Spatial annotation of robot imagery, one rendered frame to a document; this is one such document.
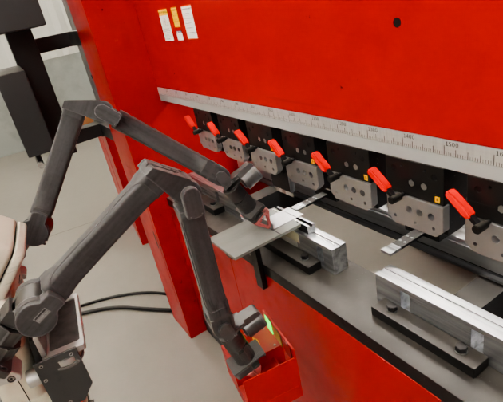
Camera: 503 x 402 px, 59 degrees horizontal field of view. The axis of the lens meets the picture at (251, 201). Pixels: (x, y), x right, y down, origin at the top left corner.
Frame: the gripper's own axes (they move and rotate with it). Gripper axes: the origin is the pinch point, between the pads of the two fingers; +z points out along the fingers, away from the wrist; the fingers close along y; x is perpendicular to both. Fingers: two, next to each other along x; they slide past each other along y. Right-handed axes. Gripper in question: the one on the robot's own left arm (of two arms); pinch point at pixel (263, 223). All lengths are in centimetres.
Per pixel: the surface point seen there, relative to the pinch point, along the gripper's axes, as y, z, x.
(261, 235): -3.5, -0.2, 4.1
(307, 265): -16.5, 11.6, 2.0
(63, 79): 694, 34, -53
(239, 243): -1.8, -3.9, 11.0
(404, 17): -56, -50, -35
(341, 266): -23.7, 16.1, -4.3
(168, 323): 109, 81, 64
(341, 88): -37, -38, -28
